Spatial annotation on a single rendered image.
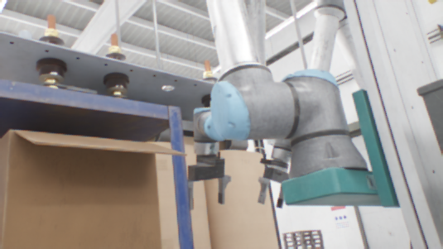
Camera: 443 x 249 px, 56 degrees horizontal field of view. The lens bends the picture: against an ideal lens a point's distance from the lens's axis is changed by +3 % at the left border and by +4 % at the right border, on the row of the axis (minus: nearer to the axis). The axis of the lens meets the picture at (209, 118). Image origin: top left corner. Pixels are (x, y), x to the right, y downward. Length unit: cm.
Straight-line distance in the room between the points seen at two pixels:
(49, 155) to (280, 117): 52
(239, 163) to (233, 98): 113
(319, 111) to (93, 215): 58
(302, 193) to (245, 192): 106
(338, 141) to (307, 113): 10
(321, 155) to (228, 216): 106
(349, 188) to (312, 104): 22
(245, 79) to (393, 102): 36
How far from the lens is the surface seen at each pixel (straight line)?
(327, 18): 171
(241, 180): 204
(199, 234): 182
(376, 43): 114
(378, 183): 108
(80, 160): 85
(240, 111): 95
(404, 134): 107
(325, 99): 106
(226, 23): 115
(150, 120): 95
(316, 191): 98
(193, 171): 143
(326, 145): 102
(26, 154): 82
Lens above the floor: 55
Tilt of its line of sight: 20 degrees up
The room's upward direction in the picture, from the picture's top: 7 degrees counter-clockwise
